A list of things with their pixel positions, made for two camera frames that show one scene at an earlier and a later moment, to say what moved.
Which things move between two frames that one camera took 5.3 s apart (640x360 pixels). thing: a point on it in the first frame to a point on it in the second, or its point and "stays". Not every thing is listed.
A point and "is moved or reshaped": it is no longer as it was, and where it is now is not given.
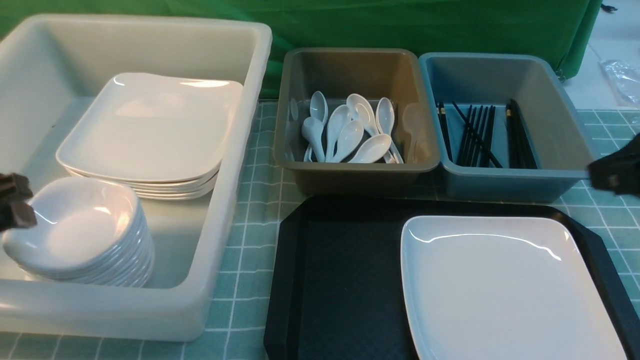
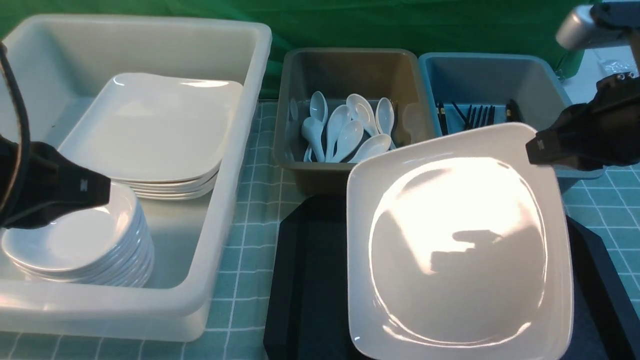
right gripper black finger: (618, 171) to (563, 145)
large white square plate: (504, 288) is moved or reshaped
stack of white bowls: (93, 229) stays
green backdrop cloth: (564, 30) stays
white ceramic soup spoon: (351, 134) stays
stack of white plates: (165, 135) stays
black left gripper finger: (15, 190) to (34, 177)
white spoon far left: (319, 107) stays
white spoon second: (339, 117) stays
